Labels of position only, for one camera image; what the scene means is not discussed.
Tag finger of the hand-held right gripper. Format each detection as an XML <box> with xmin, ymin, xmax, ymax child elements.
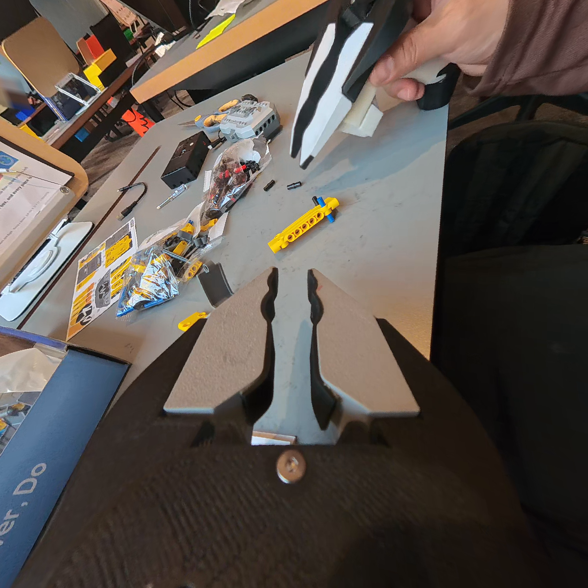
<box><xmin>299</xmin><ymin>21</ymin><xmax>375</xmax><ymax>170</ymax></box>
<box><xmin>289</xmin><ymin>22</ymin><xmax>344</xmax><ymax>160</ymax></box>

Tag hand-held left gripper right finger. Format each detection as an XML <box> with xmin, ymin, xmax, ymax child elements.
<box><xmin>307</xmin><ymin>269</ymin><xmax>420</xmax><ymax>431</ymax></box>

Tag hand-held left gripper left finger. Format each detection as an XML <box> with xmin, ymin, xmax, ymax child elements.
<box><xmin>164</xmin><ymin>267</ymin><xmax>279</xmax><ymax>426</ymax></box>

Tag yellow grey brick assembly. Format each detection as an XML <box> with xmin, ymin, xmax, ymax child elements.
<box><xmin>178</xmin><ymin>260</ymin><xmax>235</xmax><ymax>333</ymax></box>

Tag bag of black red pins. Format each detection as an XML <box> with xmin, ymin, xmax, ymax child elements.
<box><xmin>202</xmin><ymin>137</ymin><xmax>273</xmax><ymax>221</ymax></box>

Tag yellow panel brick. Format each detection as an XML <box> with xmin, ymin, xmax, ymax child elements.
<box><xmin>267</xmin><ymin>196</ymin><xmax>341</xmax><ymax>254</ymax></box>

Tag grey desk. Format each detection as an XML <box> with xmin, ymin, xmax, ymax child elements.
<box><xmin>21</xmin><ymin>46</ymin><xmax>449</xmax><ymax>460</ymax></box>

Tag person's right hand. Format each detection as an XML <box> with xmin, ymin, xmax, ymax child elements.
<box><xmin>369</xmin><ymin>0</ymin><xmax>511</xmax><ymax>102</ymax></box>

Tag grey hub brick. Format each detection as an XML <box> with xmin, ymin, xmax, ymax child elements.
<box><xmin>219</xmin><ymin>100</ymin><xmax>284</xmax><ymax>143</ymax></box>

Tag bag of yellow bricks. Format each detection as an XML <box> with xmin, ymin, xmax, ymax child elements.
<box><xmin>115</xmin><ymin>202</ymin><xmax>231</xmax><ymax>319</ymax></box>

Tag yellow sticky note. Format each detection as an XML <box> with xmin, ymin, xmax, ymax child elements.
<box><xmin>196</xmin><ymin>13</ymin><xmax>237</xmax><ymax>50</ymax></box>

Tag grey yellow scissors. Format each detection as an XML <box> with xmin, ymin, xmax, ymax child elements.
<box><xmin>179</xmin><ymin>95</ymin><xmax>244</xmax><ymax>134</ymax></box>

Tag person's black trousers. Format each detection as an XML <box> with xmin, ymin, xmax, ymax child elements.
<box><xmin>432</xmin><ymin>243</ymin><xmax>588</xmax><ymax>552</ymax></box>

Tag yellow grey sticker sheet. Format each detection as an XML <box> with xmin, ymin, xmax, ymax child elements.
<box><xmin>66</xmin><ymin>217</ymin><xmax>139</xmax><ymax>342</ymax></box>

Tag black battery box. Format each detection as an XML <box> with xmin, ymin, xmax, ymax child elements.
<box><xmin>160</xmin><ymin>130</ymin><xmax>212</xmax><ymax>190</ymax></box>

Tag blue robot kit box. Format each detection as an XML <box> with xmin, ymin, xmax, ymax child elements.
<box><xmin>0</xmin><ymin>325</ymin><xmax>132</xmax><ymax>548</ymax></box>

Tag silver stand base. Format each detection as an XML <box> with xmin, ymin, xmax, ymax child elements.
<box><xmin>0</xmin><ymin>221</ymin><xmax>95</xmax><ymax>322</ymax></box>

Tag orange plastic object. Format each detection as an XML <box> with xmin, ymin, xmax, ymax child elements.
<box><xmin>121</xmin><ymin>107</ymin><xmax>155</xmax><ymax>138</ymax></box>

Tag black backpack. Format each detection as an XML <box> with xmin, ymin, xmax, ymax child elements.
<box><xmin>448</xmin><ymin>122</ymin><xmax>588</xmax><ymax>251</ymax></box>

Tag heap of clear part bags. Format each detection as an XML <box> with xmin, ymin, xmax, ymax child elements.
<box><xmin>0</xmin><ymin>347</ymin><xmax>63</xmax><ymax>456</ymax></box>

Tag wooden display board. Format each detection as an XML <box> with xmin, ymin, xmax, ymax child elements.
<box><xmin>0</xmin><ymin>117</ymin><xmax>89</xmax><ymax>291</ymax></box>

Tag printed instruction sheet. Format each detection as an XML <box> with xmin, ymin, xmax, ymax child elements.
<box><xmin>0</xmin><ymin>138</ymin><xmax>74</xmax><ymax>259</ymax></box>

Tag rounded cardboard panel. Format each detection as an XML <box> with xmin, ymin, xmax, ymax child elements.
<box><xmin>1</xmin><ymin>17</ymin><xmax>81</xmax><ymax>97</ymax></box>

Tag small clear-handled screwdriver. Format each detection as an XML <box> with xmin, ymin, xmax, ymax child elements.
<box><xmin>156</xmin><ymin>183</ymin><xmax>189</xmax><ymax>210</ymax></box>

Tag black USB cable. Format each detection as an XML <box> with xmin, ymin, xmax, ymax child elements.
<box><xmin>117</xmin><ymin>181</ymin><xmax>148</xmax><ymax>219</ymax></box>

